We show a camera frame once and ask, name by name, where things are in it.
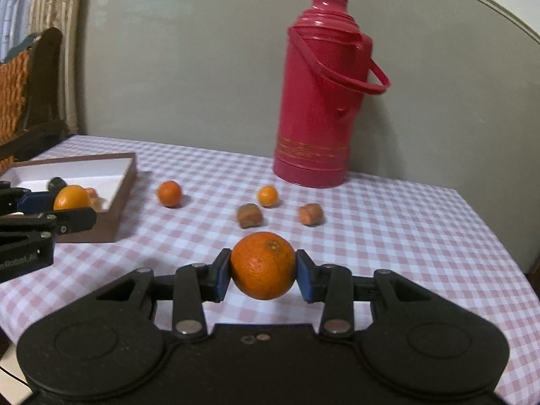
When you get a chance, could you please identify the large orange tangerine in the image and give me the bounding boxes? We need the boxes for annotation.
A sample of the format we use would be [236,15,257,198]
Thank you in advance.
[231,231,297,300]

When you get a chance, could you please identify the dark round fruit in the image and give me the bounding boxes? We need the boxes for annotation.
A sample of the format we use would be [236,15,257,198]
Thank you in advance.
[47,177,67,195]

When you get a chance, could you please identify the orange fruit piece in tray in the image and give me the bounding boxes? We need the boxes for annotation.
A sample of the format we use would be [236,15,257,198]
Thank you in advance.
[85,187,99,199]

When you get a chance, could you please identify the brown white cardboard tray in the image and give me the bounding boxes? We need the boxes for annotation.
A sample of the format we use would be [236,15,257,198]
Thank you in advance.
[1,153,137,243]

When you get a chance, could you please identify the orange woven sofa cushion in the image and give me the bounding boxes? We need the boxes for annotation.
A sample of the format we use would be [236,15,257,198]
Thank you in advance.
[0,48,34,169]

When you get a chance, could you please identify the small orange tangerine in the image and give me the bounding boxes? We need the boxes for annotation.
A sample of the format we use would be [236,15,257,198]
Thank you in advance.
[156,180,182,208]

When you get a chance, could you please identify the pink checkered tablecloth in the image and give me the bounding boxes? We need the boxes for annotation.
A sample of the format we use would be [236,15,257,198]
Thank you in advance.
[1,135,539,404]

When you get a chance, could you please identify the small round kumquat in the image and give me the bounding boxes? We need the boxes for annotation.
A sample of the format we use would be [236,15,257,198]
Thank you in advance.
[257,185,279,208]

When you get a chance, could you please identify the beige striped curtain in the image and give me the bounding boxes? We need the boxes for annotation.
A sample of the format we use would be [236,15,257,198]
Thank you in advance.
[29,0,88,134]

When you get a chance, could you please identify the red thermos flask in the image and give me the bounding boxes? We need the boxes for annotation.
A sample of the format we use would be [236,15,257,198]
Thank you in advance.
[274,0,391,188]

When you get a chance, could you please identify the window with metal frame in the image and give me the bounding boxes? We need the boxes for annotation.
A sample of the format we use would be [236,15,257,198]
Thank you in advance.
[0,0,36,62]

